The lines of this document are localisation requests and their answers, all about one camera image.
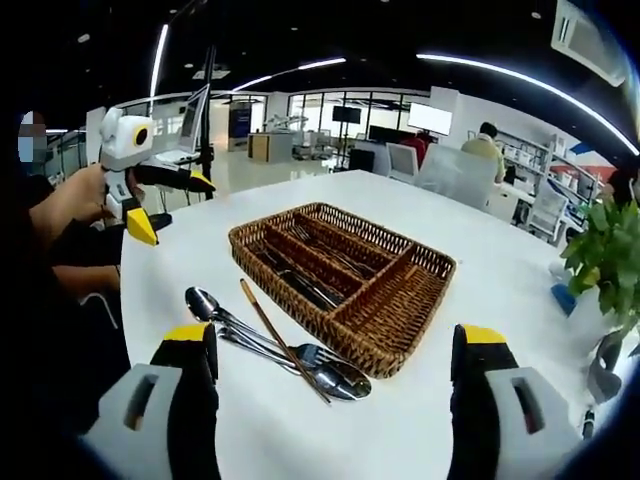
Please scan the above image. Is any black monitor on stand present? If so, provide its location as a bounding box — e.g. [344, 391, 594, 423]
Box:
[333, 105, 362, 151]

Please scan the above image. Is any white wall screen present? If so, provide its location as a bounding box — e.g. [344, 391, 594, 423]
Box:
[407, 102, 454, 135]

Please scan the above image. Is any white storage shelf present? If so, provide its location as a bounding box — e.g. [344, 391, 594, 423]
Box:
[499, 130, 607, 212]

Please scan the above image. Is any white ceiling air vent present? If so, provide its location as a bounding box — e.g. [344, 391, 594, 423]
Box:
[549, 0, 629, 87]

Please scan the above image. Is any silver fork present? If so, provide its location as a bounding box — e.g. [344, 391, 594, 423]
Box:
[219, 324, 346, 374]
[288, 225, 376, 279]

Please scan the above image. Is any small white office chair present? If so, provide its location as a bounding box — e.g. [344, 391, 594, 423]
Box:
[387, 142, 419, 179]

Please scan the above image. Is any blue standing display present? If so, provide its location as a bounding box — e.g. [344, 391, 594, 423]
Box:
[228, 102, 252, 152]

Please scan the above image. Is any tilted white monitor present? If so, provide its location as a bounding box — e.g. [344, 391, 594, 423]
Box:
[178, 83, 212, 154]

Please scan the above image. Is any green potted plant white pot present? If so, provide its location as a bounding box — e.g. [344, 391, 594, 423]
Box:
[559, 197, 640, 324]

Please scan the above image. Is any person's left hand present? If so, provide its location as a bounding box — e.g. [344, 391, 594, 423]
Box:
[64, 162, 112, 221]

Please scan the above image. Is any wooden side cabinet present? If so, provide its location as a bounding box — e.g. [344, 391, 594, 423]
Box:
[247, 130, 294, 164]

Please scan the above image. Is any black tripod stand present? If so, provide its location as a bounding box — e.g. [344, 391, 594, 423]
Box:
[195, 44, 217, 202]

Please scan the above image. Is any small blue packet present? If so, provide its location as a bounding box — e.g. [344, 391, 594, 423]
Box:
[549, 283, 577, 317]

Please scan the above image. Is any translucent white office chair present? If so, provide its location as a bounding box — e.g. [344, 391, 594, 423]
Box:
[416, 144, 494, 212]

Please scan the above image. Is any black desk monitor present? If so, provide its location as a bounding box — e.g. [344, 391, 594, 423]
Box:
[368, 125, 409, 144]

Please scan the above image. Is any dark grey curved object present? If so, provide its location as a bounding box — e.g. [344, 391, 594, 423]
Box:
[586, 329, 627, 402]

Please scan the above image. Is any brown wooden chopstick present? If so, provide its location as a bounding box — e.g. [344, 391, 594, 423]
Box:
[239, 278, 332, 404]

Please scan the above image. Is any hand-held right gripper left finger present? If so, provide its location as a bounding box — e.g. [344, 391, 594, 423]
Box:
[79, 322, 221, 480]

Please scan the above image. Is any white mesh office chair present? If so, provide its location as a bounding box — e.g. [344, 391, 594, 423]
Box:
[529, 177, 569, 237]

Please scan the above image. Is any person's leg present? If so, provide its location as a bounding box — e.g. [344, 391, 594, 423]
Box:
[52, 262, 122, 292]

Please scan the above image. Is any person's black clothing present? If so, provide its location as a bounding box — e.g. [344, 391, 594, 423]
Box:
[0, 169, 131, 431]

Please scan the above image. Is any brown wicker storage tray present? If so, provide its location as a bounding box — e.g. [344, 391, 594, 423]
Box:
[228, 201, 457, 380]

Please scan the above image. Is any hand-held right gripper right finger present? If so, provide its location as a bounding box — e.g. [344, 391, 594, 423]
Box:
[449, 323, 584, 480]

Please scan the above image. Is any long ceiling light strip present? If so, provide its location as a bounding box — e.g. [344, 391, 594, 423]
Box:
[416, 52, 640, 157]

